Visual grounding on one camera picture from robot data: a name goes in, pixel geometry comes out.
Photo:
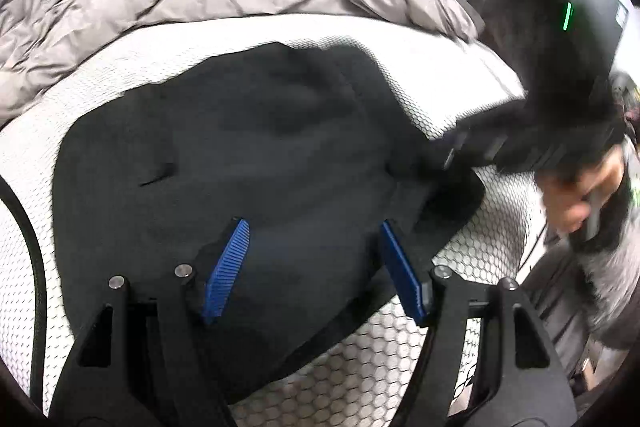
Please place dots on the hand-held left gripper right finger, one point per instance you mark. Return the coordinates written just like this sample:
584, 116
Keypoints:
402, 272

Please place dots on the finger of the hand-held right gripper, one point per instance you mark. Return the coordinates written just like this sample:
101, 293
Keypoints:
470, 142

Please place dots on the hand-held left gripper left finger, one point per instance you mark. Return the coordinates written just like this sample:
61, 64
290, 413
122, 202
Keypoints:
227, 272

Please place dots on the black pants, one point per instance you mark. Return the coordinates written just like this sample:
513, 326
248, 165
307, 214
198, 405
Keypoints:
275, 147

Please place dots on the person's right forearm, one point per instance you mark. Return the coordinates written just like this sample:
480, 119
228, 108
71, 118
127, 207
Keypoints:
615, 287

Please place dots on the person's right hand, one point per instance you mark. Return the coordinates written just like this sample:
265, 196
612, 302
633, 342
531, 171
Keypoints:
570, 202

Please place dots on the black monitor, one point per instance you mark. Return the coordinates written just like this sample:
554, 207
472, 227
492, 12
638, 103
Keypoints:
595, 17

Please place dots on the white honeycomb mattress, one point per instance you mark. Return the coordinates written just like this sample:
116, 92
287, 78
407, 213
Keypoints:
350, 382

